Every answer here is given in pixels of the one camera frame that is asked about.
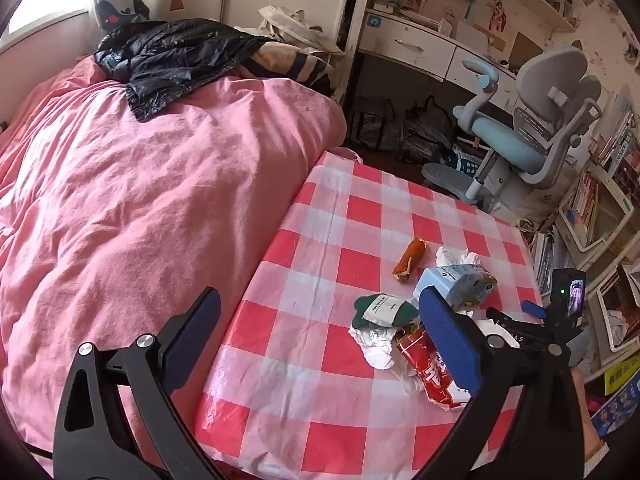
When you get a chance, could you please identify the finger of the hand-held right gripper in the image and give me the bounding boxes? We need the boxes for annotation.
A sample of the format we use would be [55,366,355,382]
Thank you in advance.
[521,300,552,332]
[486,307,549,349]

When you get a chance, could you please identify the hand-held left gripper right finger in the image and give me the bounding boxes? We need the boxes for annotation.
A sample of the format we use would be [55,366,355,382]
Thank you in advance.
[415,286,586,480]

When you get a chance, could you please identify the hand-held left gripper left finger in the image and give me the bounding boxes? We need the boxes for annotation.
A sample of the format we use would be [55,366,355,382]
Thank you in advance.
[54,287,226,480]

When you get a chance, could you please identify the red snack wrapper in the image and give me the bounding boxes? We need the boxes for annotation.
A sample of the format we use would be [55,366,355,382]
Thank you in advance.
[396,325,473,411]

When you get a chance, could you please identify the blue green milk carton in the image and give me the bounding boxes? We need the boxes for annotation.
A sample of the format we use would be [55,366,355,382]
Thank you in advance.
[412,264,498,311]

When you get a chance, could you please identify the green white packet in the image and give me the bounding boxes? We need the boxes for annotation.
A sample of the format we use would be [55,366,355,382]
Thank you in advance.
[354,294,420,328]

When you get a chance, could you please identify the white tissue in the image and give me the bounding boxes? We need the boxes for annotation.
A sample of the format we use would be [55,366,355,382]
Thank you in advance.
[349,322,426,396]
[435,246,483,268]

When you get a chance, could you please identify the orange snack wrapper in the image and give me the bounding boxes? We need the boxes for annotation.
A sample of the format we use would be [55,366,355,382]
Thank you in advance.
[392,237,427,281]

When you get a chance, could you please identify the person's right forearm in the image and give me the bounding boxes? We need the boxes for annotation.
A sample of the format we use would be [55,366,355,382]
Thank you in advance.
[570,367,611,480]

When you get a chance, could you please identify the stack of papers and books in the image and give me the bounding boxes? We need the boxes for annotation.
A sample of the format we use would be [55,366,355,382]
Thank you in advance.
[530,230,571,291]

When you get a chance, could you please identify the white storage bin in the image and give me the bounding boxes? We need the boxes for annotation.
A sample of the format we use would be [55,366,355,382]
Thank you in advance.
[597,265,640,351]

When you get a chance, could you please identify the white bookshelf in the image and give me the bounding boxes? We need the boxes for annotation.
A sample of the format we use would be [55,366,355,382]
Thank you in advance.
[555,150,640,261]

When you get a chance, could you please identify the colourful game boxes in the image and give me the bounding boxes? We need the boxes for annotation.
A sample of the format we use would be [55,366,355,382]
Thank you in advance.
[590,355,640,436]

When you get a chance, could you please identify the red white checkered tablecloth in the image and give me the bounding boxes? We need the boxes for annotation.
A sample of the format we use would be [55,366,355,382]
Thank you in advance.
[192,150,547,476]

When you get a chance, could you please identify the pink blanket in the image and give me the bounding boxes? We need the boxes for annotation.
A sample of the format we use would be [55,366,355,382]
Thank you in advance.
[0,57,348,476]

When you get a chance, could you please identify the blue patterned box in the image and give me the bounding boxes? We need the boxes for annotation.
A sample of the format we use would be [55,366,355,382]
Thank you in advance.
[447,145,483,176]

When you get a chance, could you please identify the grey footrest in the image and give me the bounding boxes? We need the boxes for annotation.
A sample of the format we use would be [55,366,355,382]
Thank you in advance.
[421,162,481,196]

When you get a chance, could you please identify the row of upright books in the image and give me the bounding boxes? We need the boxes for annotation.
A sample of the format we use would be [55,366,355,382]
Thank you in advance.
[595,105,640,171]

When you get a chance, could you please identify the clear plastic bag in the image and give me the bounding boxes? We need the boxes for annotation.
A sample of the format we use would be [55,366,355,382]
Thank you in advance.
[350,97,401,151]
[400,95,456,163]

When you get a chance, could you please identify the grey blue office chair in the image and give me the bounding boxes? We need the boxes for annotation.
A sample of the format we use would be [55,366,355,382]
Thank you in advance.
[452,45,603,211]

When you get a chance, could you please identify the white desk drawer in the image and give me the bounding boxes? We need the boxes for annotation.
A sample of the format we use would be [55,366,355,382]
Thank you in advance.
[360,20,456,78]
[445,47,518,108]

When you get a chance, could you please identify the black shiny jacket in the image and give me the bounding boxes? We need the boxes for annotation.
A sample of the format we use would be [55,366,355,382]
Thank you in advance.
[94,18,281,122]

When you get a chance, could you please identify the white desk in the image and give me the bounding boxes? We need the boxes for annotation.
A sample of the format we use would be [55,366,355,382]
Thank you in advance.
[357,7,521,111]

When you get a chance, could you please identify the beige dark striped cloth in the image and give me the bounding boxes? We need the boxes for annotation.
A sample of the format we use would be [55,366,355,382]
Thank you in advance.
[235,42,333,86]

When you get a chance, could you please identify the cream canvas bag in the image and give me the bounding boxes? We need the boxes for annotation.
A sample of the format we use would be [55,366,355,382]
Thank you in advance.
[258,5,346,56]

